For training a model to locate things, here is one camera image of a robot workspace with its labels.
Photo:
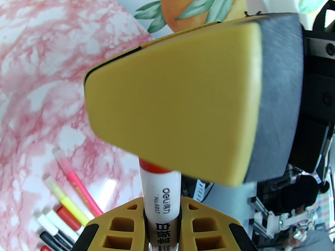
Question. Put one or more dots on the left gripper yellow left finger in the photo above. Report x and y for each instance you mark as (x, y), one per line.
(123, 226)

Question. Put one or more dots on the white barrel red ink marker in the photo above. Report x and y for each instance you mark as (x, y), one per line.
(162, 197)

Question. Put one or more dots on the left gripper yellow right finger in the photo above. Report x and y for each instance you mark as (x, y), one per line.
(206, 226)

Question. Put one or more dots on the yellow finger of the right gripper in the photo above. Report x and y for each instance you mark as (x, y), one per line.
(178, 101)

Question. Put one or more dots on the person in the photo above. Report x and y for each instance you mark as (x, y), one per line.
(303, 192)

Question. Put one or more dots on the pink highlighter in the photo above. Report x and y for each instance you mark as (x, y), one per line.
(78, 184)

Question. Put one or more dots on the yellow highlighter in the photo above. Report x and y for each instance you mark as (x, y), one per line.
(69, 204)

